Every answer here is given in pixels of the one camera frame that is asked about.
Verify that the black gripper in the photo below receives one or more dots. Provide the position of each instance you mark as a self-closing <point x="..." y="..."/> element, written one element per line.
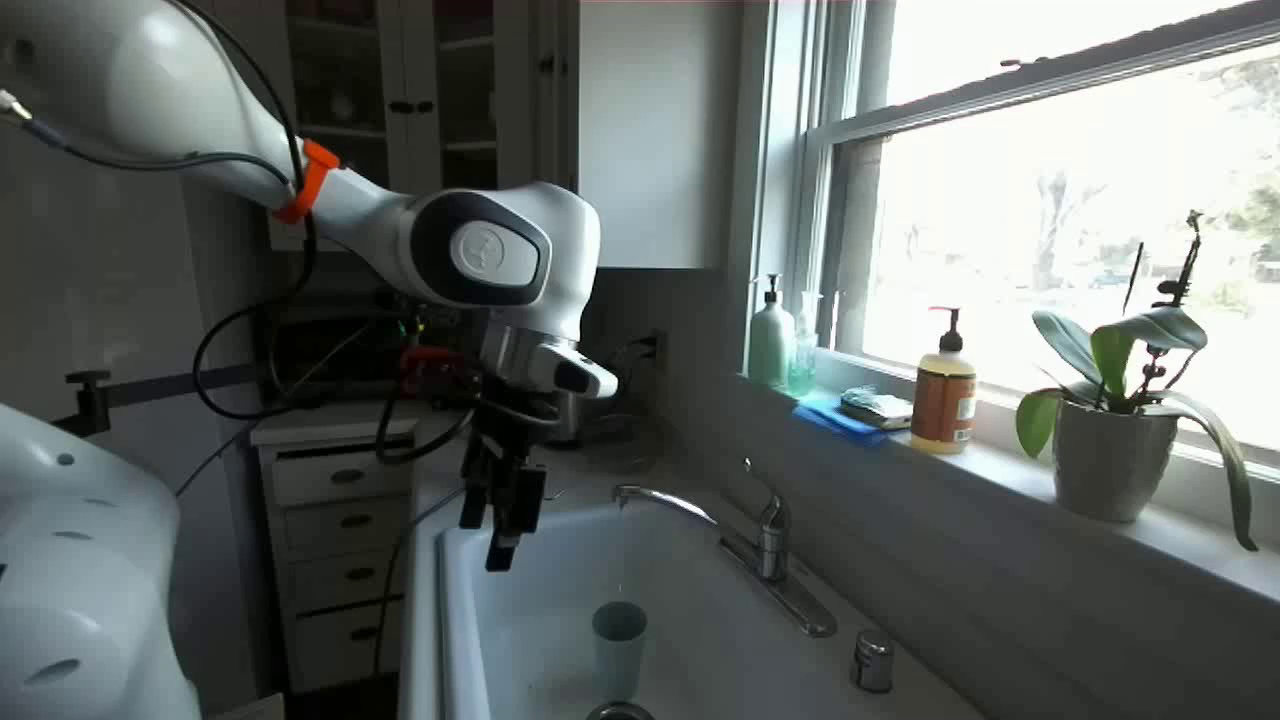
<point x="502" y="445"/>

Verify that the chrome kitchen faucet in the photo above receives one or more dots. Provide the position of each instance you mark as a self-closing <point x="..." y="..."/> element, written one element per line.
<point x="771" y="535"/>

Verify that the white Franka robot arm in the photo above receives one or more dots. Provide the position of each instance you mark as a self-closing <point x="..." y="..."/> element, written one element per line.
<point x="492" y="254"/>

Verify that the white ceramic sink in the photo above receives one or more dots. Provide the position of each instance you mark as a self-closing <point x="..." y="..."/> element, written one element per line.
<point x="532" y="643"/>

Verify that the chrome round sink cap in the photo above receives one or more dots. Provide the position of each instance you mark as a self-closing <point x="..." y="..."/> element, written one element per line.
<point x="875" y="661"/>

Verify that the white drawer cabinet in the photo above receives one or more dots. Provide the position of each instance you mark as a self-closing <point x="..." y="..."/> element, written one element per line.
<point x="334" y="525"/>

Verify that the pale green soap bottle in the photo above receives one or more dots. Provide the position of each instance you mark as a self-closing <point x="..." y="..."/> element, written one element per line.
<point x="771" y="344"/>

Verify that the blue sponge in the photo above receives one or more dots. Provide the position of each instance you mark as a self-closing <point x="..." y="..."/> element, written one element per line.
<point x="833" y="417"/>

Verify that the black clamp bar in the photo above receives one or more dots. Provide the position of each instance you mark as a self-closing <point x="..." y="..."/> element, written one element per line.
<point x="88" y="399"/>

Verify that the glass door upper cabinet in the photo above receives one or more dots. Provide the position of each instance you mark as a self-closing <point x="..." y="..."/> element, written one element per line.
<point x="407" y="94"/>

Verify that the orange soap pump bottle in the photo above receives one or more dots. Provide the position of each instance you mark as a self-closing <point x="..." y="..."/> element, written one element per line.
<point x="943" y="400"/>

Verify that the white plant pot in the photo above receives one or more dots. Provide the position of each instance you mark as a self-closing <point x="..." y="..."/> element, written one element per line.
<point x="1108" y="462"/>

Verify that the green orchid plant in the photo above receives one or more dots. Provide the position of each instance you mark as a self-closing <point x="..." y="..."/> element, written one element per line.
<point x="1132" y="334"/>

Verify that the wall power outlet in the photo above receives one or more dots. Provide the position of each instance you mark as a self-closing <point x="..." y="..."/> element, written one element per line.
<point x="645" y="351"/>

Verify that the plain white wall cabinet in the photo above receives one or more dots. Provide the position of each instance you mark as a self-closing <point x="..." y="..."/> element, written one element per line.
<point x="652" y="134"/>

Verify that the white window frame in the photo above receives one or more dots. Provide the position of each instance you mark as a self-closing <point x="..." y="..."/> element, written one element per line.
<point x="803" y="163"/>

